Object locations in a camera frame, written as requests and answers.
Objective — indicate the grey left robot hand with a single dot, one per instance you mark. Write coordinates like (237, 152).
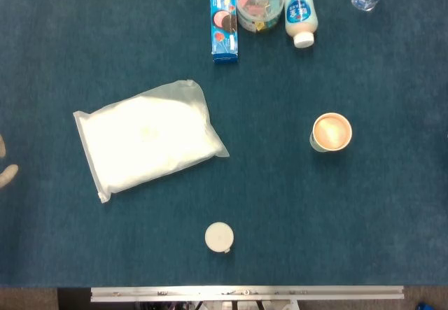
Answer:
(6, 175)

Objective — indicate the white plastic bag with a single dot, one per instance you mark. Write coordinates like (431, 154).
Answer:
(147, 138)

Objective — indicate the white cup lid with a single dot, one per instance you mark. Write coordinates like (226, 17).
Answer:
(218, 236)

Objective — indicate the blue cookie box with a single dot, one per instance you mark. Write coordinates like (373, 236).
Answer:
(224, 19)

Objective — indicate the clear jar of binder clips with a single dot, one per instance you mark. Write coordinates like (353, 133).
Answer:
(259, 2)

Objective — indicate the paper cup with brown inside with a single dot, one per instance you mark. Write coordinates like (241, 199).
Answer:
(332, 132)

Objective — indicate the white milk drink bottle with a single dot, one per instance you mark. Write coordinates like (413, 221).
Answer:
(299, 5)

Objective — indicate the small blue object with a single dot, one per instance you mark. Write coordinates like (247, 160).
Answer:
(424, 306)

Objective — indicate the aluminium frame rail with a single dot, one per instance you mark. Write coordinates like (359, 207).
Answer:
(245, 293)

